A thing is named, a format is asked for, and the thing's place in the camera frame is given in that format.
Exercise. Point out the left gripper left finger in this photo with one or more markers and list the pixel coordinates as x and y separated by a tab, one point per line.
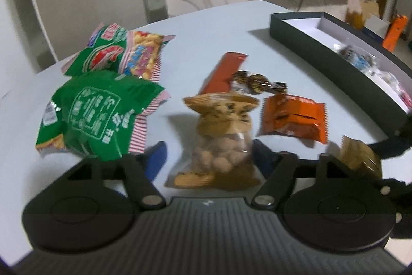
140	172

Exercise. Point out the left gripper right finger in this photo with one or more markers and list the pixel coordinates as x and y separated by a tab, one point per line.
278	169

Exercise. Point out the orange square snack packet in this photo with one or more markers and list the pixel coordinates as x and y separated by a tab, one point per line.
295	116

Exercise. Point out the peanut snack bag brown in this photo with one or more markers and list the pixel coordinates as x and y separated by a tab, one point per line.
221	153

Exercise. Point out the small tan snack packet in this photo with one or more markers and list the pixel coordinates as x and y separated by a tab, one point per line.
360	158

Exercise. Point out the brown candy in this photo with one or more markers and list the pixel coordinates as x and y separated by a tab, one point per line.
244	82

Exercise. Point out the long red snack bar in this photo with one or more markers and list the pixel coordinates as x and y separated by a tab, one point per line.
221	77

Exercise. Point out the green snack packet front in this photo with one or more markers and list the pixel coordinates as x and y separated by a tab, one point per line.
100	114

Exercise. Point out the green peanut packet rear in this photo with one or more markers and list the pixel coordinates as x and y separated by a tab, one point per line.
126	52

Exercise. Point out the clear bag dark candies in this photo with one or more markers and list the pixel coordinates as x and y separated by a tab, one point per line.
357	57

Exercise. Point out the dark shallow gift box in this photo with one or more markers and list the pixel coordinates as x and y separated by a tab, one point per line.
312	35

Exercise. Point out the pink candy bag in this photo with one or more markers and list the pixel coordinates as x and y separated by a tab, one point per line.
396	86

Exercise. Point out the orange cardboard box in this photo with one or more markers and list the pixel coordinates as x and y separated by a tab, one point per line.
395	30

